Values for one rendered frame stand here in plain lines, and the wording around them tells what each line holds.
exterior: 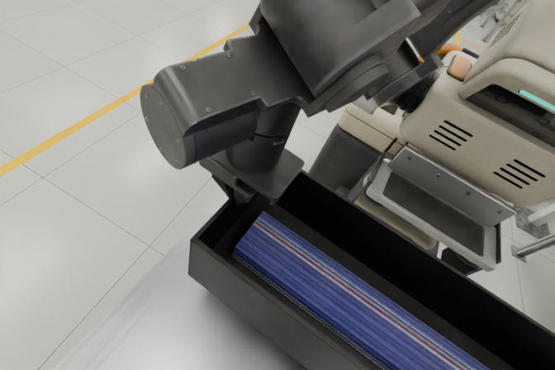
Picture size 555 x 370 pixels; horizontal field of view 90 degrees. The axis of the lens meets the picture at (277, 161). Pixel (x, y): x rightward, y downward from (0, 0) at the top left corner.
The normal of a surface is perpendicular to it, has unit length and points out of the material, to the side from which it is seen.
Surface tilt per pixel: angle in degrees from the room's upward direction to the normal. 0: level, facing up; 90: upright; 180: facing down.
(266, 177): 1
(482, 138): 98
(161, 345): 0
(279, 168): 1
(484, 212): 90
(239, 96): 21
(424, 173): 90
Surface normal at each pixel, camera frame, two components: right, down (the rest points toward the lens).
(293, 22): -0.65, 0.35
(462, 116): -0.54, 0.66
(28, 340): 0.25, -0.61
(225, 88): 0.42, -0.31
